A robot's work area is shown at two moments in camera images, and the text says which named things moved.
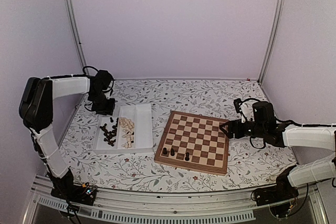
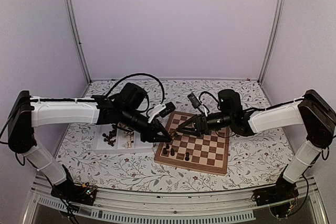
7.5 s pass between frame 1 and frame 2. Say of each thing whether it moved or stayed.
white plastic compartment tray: stayed
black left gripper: moved
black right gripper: moved
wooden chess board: stayed
